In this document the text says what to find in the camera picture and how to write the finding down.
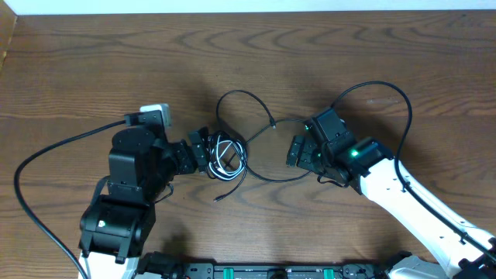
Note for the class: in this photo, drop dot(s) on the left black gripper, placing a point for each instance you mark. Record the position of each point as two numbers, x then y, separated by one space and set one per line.
191 162

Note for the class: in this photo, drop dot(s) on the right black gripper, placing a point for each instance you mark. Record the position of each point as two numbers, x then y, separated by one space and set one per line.
304 160

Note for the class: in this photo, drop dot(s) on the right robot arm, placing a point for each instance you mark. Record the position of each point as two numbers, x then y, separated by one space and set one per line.
330 150

